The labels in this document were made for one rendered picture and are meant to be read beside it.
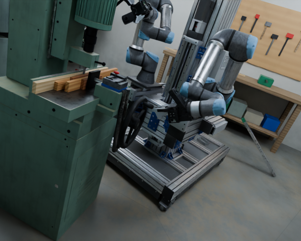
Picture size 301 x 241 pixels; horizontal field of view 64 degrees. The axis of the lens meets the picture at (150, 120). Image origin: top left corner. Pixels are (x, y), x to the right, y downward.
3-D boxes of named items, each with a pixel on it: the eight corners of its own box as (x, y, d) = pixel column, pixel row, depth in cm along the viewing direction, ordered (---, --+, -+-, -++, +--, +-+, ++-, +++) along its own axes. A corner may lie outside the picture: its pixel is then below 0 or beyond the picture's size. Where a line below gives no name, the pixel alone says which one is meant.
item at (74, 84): (67, 92, 112) (69, 82, 110) (64, 91, 113) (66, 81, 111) (97, 83, 135) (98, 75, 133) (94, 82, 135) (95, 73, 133)
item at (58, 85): (57, 91, 110) (58, 82, 108) (53, 89, 110) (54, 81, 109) (116, 74, 163) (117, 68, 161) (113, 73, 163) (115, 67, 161)
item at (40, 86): (35, 94, 101) (36, 82, 99) (31, 92, 101) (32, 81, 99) (106, 75, 154) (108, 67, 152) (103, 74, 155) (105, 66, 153)
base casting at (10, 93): (76, 141, 113) (79, 124, 109) (-17, 95, 125) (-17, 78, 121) (119, 114, 153) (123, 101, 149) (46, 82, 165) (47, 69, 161)
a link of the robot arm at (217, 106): (227, 111, 114) (224, 117, 107) (203, 113, 119) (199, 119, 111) (225, 95, 112) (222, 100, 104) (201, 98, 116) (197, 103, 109)
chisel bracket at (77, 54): (89, 71, 121) (92, 55, 118) (66, 62, 124) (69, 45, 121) (97, 70, 128) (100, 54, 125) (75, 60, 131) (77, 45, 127)
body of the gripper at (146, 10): (140, -4, 125) (148, 0, 136) (127, 5, 129) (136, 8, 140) (147, 10, 126) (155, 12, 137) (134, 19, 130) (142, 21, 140)
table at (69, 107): (86, 133, 97) (89, 119, 95) (26, 104, 104) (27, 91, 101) (142, 99, 152) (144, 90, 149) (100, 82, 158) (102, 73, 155)
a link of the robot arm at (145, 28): (154, 43, 151) (160, 25, 147) (137, 38, 149) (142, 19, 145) (153, 41, 158) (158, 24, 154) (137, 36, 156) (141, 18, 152)
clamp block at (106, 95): (114, 111, 117) (119, 94, 113) (91, 100, 119) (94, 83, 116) (127, 104, 130) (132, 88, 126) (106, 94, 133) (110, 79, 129)
